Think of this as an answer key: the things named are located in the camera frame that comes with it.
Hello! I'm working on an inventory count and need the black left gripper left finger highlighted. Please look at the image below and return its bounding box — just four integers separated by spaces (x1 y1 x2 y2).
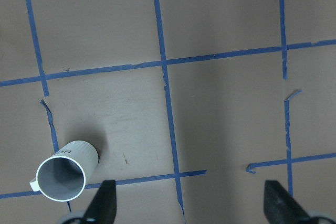
83 180 117 222

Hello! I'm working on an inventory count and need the white ribbed cup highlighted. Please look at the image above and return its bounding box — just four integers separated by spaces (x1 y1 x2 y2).
29 140 99 202

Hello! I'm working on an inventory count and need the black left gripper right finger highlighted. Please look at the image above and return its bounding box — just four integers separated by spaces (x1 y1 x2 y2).
263 180 311 222

